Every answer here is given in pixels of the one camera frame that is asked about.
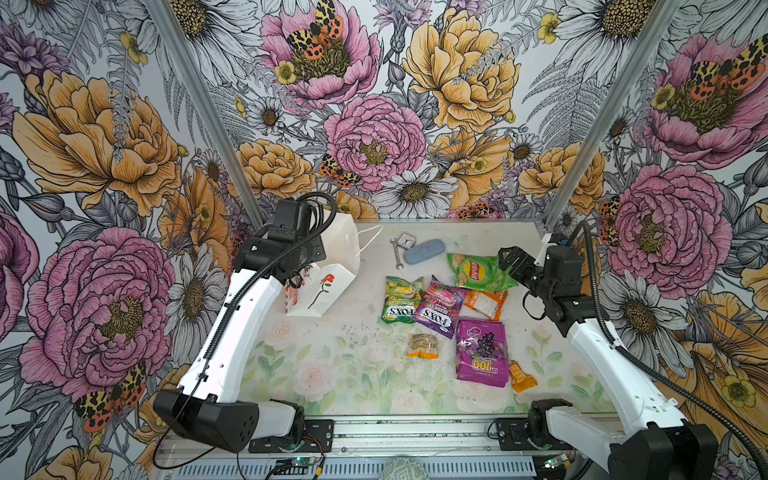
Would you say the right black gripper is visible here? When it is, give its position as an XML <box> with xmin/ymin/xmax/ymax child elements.
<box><xmin>498</xmin><ymin>246</ymin><xmax>556</xmax><ymax>302</ymax></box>

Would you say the white floral paper bag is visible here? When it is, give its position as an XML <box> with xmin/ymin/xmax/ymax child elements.
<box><xmin>285</xmin><ymin>213</ymin><xmax>382</xmax><ymax>318</ymax></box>

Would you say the orange Foxs candy bag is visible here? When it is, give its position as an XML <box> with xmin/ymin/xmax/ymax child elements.
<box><xmin>464</xmin><ymin>290</ymin><xmax>508</xmax><ymax>321</ymax></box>

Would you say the green Lays chips bag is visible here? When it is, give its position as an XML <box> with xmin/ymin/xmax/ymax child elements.
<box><xmin>447</xmin><ymin>253</ymin><xmax>518</xmax><ymax>293</ymax></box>

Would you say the purple Lotte gummy bag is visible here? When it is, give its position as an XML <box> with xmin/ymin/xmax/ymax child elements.
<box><xmin>456</xmin><ymin>318</ymin><xmax>510</xmax><ymax>388</ymax></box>

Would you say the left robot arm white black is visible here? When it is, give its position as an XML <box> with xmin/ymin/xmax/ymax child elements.
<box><xmin>153</xmin><ymin>192</ymin><xmax>337</xmax><ymax>453</ymax></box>

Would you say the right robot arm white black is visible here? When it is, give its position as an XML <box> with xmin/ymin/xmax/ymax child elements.
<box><xmin>498</xmin><ymin>244</ymin><xmax>718</xmax><ymax>479</ymax></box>

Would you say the green Foxs candy bag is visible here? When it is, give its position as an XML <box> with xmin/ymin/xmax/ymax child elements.
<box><xmin>381</xmin><ymin>276</ymin><xmax>424</xmax><ymax>324</ymax></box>

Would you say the purple Foxs berries candy bag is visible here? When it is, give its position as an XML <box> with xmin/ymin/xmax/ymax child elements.
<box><xmin>412</xmin><ymin>276</ymin><xmax>469</xmax><ymax>339</ymax></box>

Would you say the silver wrench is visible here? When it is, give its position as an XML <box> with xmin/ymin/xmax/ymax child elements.
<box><xmin>390</xmin><ymin>239</ymin><xmax>404</xmax><ymax>270</ymax></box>

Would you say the small square clock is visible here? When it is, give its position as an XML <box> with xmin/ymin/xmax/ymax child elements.
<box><xmin>396</xmin><ymin>233</ymin><xmax>416</xmax><ymax>250</ymax></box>

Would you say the blue grey glasses case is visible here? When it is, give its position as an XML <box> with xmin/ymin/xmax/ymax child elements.
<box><xmin>403</xmin><ymin>239</ymin><xmax>446</xmax><ymax>265</ymax></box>

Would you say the small tan snack packet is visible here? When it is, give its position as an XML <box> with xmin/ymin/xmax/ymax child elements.
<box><xmin>407</xmin><ymin>334</ymin><xmax>439</xmax><ymax>360</ymax></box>

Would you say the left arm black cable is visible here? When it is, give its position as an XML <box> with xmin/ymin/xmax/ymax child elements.
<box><xmin>151</xmin><ymin>191</ymin><xmax>339</xmax><ymax>470</ymax></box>

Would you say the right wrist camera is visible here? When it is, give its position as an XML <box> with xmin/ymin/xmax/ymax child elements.
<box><xmin>536</xmin><ymin>233</ymin><xmax>568</xmax><ymax>266</ymax></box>

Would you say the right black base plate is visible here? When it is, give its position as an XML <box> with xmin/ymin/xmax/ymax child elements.
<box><xmin>488</xmin><ymin>417</ymin><xmax>573</xmax><ymax>452</ymax></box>

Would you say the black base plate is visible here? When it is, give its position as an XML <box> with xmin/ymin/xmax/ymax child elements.
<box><xmin>488</xmin><ymin>417</ymin><xmax>573</xmax><ymax>452</ymax></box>
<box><xmin>248</xmin><ymin>419</ymin><xmax>335</xmax><ymax>454</ymax></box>

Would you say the aluminium mounting rail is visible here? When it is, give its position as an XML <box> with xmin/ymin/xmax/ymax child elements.
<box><xmin>153</xmin><ymin>414</ymin><xmax>609</xmax><ymax>479</ymax></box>

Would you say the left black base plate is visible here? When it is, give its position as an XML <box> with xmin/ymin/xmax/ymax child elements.
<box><xmin>248</xmin><ymin>419</ymin><xmax>335</xmax><ymax>454</ymax></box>

